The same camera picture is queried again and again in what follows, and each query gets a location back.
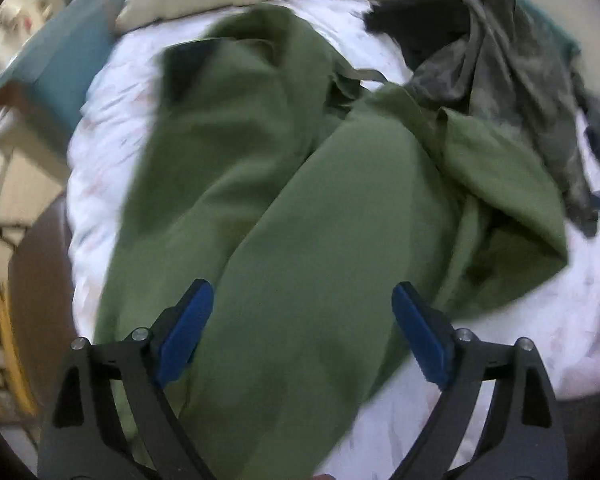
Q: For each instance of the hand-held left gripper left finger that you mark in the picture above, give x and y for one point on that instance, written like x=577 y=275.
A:
x=185 y=330

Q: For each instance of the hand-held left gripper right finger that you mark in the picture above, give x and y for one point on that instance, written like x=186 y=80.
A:
x=422 y=335

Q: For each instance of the green pants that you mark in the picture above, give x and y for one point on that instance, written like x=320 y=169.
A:
x=305 y=210

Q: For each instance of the brown padded chair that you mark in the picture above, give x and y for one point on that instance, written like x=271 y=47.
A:
x=40 y=270

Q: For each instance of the white floral bed sheet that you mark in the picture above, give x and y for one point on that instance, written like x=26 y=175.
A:
x=110 y=120

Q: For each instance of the camouflage garment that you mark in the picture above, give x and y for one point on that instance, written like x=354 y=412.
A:
x=510 y=75

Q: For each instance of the teal cushion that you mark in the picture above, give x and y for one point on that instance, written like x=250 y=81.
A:
x=65 y=60

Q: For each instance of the black garment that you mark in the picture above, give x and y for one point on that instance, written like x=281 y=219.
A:
x=420 y=20

